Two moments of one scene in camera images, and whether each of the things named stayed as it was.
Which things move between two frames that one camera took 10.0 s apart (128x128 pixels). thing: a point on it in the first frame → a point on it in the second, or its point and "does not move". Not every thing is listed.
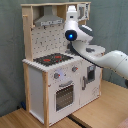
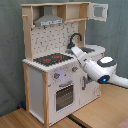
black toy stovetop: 53,59 does not move
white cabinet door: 89,81 does not move
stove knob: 56,75 does not move
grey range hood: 48,17 does not move
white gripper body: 72,14 → 83,57
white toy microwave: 82,11 → 98,11
